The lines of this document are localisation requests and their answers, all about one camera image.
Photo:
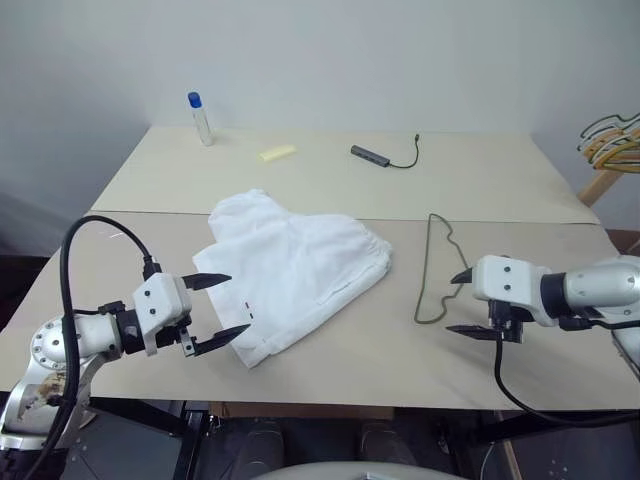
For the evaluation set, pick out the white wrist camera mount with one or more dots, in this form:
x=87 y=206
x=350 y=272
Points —
x=505 y=280
x=160 y=297

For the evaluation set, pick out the light wooden stick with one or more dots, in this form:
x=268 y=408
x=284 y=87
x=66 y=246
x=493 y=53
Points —
x=510 y=445

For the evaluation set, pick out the white shorts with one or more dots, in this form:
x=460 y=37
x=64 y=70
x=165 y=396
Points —
x=290 y=260

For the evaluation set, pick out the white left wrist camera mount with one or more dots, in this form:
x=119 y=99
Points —
x=160 y=297

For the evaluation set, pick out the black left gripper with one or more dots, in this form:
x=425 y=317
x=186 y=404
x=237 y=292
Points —
x=172 y=337

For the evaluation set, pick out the dark rounded shape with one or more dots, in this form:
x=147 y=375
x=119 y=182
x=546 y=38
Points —
x=260 y=445
x=385 y=442

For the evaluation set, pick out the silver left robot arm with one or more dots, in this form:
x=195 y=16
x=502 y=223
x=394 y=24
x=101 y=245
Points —
x=55 y=345

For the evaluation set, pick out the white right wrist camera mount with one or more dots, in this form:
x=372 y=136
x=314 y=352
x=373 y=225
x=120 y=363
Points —
x=505 y=280

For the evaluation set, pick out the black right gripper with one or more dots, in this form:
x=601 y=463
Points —
x=506 y=322

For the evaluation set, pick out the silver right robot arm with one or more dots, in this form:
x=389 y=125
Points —
x=600 y=287

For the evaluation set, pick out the yellow sticky note pad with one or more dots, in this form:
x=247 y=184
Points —
x=277 y=152

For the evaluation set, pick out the grey robot torso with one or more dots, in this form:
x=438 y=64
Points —
x=350 y=471

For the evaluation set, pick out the brown cardboard box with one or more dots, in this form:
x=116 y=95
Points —
x=627 y=240

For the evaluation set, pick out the clear bottle with blue cap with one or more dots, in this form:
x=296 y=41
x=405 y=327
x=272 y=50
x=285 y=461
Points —
x=202 y=125

